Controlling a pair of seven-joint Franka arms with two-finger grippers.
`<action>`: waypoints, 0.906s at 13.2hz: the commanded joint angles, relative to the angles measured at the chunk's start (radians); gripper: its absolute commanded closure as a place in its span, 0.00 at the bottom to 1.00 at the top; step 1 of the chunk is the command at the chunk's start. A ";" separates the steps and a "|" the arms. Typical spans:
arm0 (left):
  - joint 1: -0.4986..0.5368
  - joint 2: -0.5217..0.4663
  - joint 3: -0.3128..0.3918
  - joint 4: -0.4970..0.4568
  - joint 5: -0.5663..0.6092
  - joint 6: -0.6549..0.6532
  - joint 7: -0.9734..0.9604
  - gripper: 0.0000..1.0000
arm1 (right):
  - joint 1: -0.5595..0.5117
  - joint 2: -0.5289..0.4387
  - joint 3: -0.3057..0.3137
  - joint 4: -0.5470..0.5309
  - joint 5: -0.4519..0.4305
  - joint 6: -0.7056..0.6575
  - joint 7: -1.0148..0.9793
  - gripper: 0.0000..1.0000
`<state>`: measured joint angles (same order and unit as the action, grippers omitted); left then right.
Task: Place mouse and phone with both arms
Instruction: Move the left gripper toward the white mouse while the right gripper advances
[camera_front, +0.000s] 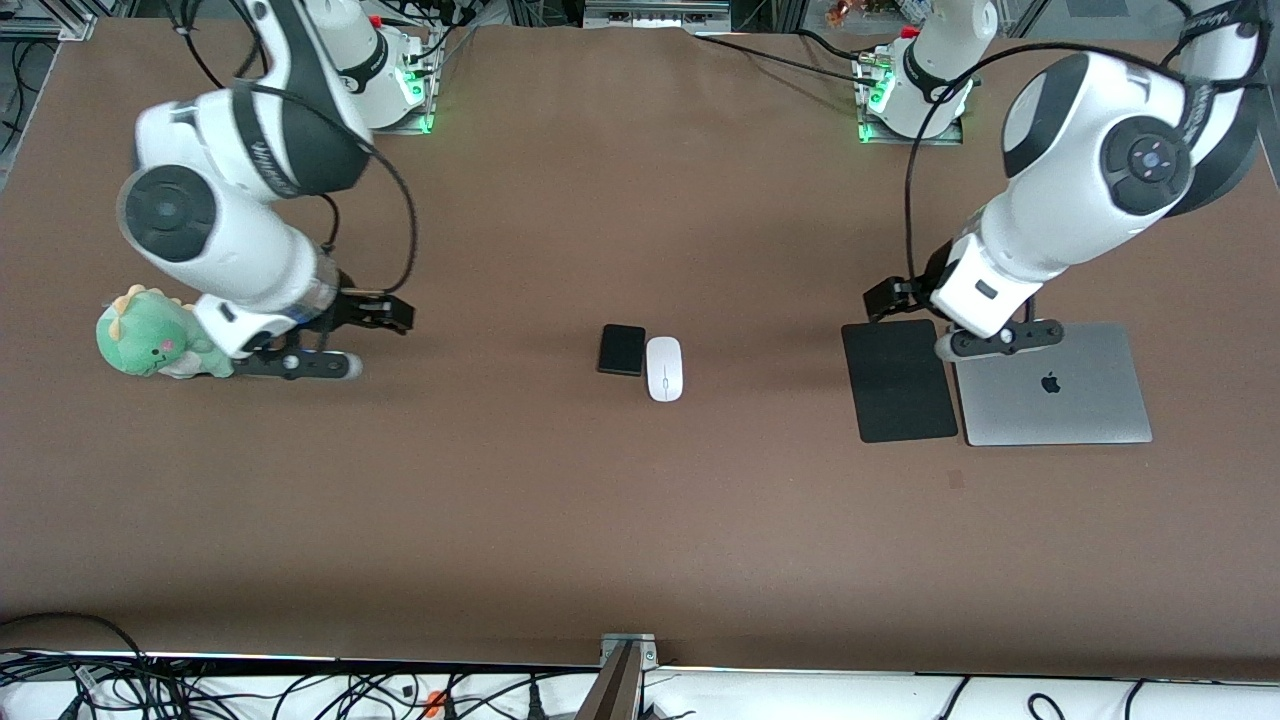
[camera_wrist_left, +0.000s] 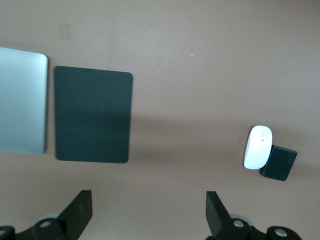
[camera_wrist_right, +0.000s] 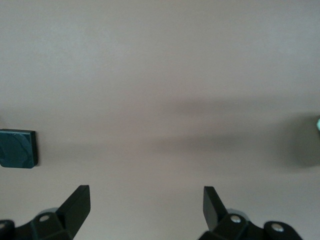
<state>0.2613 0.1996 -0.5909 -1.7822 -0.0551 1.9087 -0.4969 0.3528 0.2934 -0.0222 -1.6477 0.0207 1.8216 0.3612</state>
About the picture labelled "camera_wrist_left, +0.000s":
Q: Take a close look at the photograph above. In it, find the small black phone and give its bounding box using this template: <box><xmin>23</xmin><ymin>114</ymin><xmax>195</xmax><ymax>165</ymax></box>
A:
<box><xmin>259</xmin><ymin>144</ymin><xmax>299</xmax><ymax>182</ymax></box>

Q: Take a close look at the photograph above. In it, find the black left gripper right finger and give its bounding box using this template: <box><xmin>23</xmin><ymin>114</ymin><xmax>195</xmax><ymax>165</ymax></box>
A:
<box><xmin>206</xmin><ymin>191</ymin><xmax>232</xmax><ymax>240</ymax></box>

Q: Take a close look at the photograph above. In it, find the black mouse pad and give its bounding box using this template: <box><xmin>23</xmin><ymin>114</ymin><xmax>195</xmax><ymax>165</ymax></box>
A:
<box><xmin>53</xmin><ymin>65</ymin><xmax>134</xmax><ymax>165</ymax></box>

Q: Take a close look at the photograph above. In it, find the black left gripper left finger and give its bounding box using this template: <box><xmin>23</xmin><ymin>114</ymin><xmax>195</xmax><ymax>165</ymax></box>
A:
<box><xmin>59</xmin><ymin>189</ymin><xmax>93</xmax><ymax>240</ymax></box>

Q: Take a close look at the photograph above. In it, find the white computer mouse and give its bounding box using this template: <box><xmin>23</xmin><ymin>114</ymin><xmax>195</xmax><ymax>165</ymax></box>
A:
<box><xmin>243</xmin><ymin>125</ymin><xmax>273</xmax><ymax>170</ymax></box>

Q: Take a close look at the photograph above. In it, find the silver laptop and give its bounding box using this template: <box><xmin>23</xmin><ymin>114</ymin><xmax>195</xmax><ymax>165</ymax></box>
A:
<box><xmin>0</xmin><ymin>46</ymin><xmax>49</xmax><ymax>155</ymax></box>

